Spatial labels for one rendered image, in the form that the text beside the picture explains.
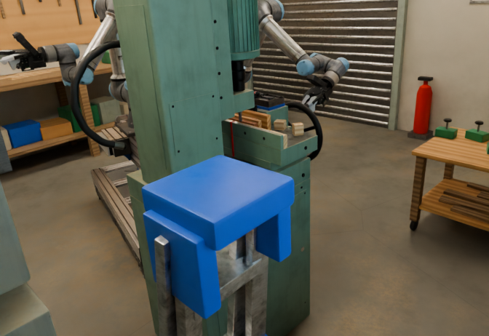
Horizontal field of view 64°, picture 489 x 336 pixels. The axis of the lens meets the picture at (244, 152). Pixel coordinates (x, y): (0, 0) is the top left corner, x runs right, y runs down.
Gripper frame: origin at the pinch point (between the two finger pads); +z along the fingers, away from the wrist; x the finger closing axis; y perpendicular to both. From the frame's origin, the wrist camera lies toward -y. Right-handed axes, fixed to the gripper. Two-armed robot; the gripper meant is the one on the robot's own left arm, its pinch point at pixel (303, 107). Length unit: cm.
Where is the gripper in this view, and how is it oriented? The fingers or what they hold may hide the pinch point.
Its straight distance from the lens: 185.7
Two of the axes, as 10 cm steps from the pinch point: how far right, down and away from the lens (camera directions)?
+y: 4.1, 6.5, 6.4
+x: -6.8, -2.4, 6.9
